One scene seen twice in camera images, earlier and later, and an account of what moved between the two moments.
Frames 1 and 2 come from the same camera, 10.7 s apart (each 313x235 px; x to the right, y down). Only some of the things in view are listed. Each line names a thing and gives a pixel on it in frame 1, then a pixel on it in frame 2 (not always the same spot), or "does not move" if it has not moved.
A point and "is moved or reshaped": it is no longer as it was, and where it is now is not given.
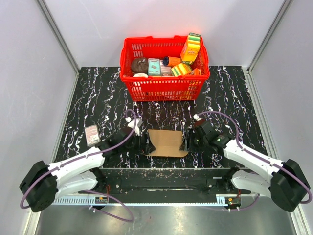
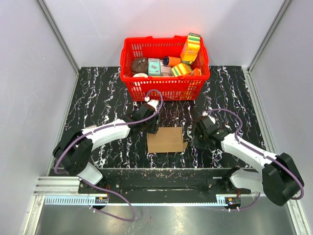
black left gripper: x=148 y=147 → x=154 y=129
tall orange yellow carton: x=190 y=48 does not move
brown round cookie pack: x=139 y=65 does not move
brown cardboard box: x=167 y=143 is moved or reshaped
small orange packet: x=196 y=72 does not move
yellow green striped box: x=181 y=69 does not move
